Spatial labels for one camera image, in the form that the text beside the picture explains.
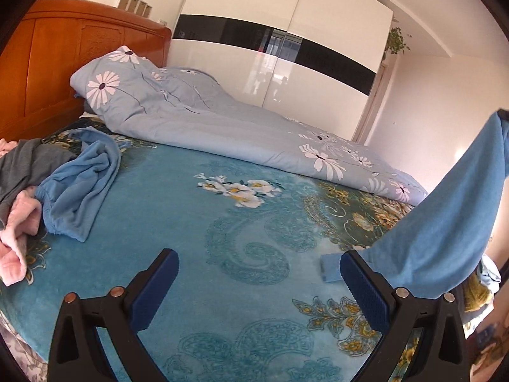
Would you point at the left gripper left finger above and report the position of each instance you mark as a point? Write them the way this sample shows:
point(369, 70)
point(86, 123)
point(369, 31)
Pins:
point(76, 352)

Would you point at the mustard yellow folded towel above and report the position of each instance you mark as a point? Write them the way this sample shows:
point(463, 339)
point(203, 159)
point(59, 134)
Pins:
point(475, 294)

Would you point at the grey daisy print duvet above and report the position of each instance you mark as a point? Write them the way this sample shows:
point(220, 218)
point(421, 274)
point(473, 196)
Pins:
point(187, 108)

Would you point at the blue fleece garment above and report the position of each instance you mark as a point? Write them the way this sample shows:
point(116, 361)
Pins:
point(440, 242)

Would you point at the white black stripe wardrobe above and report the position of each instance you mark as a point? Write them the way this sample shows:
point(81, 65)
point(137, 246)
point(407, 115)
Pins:
point(314, 61)

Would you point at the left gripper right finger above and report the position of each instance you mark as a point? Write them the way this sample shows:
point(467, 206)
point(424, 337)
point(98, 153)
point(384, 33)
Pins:
point(440, 354)

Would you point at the green hanging plant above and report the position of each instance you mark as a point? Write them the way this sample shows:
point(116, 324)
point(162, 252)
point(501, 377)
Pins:
point(395, 43)

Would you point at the wall switch panel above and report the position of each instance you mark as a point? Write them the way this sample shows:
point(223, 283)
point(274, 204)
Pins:
point(137, 7)

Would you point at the blue fleece pants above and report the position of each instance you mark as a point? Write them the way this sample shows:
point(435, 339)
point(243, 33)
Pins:
point(73, 194)

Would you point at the orange wooden headboard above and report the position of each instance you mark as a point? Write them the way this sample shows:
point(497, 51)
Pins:
point(53, 40)

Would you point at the teal floral bed blanket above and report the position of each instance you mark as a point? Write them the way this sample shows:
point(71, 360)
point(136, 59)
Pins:
point(248, 303)

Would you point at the grey garment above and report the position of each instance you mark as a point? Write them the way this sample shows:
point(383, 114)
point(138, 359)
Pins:
point(29, 163)

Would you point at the pink garment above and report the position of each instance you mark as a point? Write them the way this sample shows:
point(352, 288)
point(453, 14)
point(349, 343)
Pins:
point(23, 220)

